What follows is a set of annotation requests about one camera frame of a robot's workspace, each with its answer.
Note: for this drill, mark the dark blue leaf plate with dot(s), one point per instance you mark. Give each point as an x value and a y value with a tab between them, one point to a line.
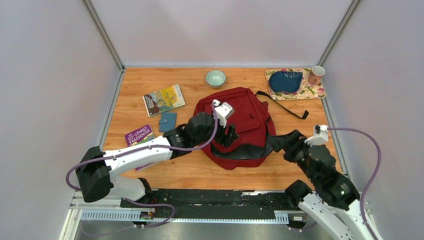
285	81

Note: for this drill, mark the aluminium frame rail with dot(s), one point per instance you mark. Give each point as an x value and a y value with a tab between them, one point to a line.
116	209

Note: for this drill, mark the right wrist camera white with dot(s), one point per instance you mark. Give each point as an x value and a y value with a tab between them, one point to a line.
320	135

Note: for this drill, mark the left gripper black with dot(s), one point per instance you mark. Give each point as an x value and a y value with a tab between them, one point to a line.
231	136

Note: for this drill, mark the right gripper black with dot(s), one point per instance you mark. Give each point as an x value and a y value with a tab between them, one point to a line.
288	143

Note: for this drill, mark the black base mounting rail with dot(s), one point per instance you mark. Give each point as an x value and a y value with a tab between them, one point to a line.
223	204

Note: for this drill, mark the dark red student backpack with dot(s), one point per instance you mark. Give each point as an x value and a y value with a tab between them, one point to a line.
253	124

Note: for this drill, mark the yellow teal cover book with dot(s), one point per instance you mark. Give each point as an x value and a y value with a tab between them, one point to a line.
164	100

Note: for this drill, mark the small blue wallet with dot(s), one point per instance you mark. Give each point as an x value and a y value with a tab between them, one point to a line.
167	121

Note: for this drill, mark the pink floral mug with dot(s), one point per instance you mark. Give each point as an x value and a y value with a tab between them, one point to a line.
316	74

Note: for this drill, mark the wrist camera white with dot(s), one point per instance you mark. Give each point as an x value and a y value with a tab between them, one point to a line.
320	135
223	111

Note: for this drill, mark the purple treehouse book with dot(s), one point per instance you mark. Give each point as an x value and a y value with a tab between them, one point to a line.
140	135

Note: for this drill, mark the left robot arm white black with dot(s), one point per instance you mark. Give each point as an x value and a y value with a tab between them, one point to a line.
99	173

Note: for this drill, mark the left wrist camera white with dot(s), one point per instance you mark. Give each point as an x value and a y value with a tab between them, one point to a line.
223	111

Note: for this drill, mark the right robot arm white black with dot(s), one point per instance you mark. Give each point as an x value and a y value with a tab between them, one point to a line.
331	192

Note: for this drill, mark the floral rectangular tray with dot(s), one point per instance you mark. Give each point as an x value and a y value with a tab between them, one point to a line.
306	91

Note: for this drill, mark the pale green ceramic bowl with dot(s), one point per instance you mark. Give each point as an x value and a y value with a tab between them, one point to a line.
215	78

